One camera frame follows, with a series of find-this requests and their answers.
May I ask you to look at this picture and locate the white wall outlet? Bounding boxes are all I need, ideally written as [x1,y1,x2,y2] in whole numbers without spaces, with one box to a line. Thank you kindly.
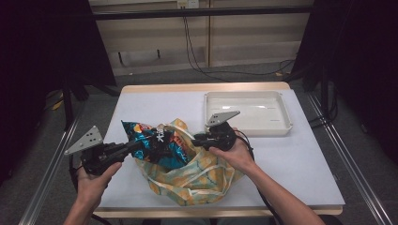
[176,0,200,9]

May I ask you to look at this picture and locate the black horizontal bar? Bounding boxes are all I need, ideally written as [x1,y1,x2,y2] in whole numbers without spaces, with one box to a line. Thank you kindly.
[93,6,314,22]

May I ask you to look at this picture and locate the aluminium rail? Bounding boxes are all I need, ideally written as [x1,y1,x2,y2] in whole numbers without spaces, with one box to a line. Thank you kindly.
[307,93,393,225]
[18,115,81,225]

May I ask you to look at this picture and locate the black wall cable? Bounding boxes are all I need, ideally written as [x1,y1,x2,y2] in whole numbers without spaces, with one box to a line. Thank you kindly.
[182,15,234,83]
[184,15,297,78]

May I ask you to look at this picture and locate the green orange-print cloth bag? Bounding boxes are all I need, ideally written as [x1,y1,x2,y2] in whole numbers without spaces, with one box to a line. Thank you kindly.
[134,117,247,207]

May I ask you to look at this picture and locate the person's left hand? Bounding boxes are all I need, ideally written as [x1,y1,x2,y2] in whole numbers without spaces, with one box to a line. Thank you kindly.
[76,160,123,208]

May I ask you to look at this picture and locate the dark curtain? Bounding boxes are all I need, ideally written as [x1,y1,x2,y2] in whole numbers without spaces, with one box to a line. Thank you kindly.
[0,0,117,188]
[292,0,398,165]

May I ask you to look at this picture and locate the white plastic tray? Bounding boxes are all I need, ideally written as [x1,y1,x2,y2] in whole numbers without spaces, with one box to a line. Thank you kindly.
[204,90,294,138]

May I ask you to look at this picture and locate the black floor cables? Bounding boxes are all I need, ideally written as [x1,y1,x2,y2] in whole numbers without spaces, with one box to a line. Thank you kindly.
[307,87,340,129]

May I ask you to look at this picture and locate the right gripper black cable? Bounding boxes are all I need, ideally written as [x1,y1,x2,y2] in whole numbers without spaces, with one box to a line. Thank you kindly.
[234,129,284,225]

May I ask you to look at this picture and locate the white table mat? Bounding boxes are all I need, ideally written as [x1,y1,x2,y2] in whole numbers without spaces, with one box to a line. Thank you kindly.
[93,89,345,210]

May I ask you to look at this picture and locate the blue black snack bag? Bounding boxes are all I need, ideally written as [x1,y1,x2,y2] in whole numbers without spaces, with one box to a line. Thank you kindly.
[121,120,201,172]

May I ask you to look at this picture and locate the black metal stand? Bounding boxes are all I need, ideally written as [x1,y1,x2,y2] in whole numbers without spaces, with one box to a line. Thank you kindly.
[60,79,121,131]

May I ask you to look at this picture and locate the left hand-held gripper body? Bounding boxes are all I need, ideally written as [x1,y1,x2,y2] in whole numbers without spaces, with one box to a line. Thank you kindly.
[64,126,130,176]

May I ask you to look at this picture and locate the person's right hand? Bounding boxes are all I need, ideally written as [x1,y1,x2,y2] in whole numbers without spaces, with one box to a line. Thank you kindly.
[208,127,256,174]

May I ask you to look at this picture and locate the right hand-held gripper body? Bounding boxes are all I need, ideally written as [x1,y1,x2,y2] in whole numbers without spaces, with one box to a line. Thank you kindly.
[203,111,241,152]

